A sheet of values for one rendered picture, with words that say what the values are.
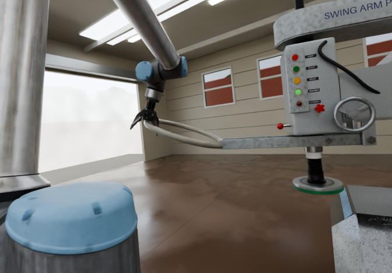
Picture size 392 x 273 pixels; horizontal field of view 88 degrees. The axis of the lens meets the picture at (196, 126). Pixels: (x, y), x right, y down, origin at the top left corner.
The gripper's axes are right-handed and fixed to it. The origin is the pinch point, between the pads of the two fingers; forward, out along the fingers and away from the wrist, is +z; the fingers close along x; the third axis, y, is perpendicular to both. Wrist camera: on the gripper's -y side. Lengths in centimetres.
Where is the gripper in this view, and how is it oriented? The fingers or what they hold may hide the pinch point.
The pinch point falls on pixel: (143, 133)
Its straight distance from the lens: 116.4
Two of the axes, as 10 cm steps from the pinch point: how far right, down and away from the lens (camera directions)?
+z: -2.8, 9.5, 1.1
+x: 9.3, 2.4, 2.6
